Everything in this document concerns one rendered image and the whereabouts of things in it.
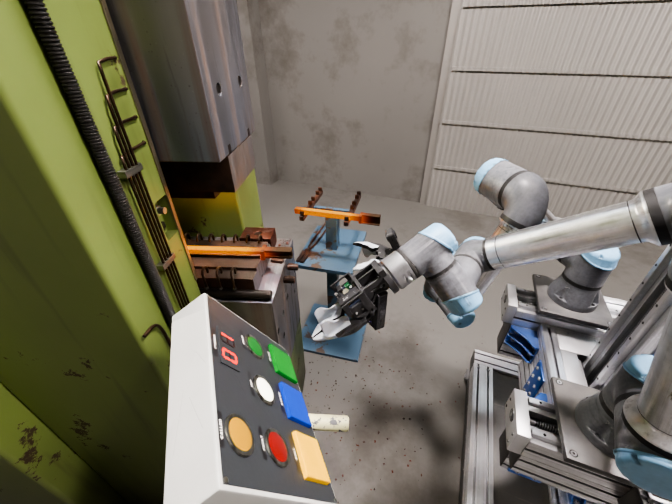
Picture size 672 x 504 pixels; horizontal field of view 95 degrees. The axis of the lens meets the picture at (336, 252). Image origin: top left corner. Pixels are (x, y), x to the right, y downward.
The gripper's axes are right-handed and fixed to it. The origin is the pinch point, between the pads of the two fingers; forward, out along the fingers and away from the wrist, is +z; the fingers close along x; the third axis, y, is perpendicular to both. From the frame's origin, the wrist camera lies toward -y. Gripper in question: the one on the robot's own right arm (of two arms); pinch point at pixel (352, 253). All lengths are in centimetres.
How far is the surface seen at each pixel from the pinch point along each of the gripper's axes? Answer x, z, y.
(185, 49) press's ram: -17, 33, -58
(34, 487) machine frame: -55, 93, 50
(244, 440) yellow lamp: -67, 14, -16
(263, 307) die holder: -16.1, 27.7, 10.4
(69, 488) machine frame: -52, 89, 59
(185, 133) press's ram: -18, 37, -43
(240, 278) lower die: -12.3, 34.7, 1.9
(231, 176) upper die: -12.5, 30.8, -31.4
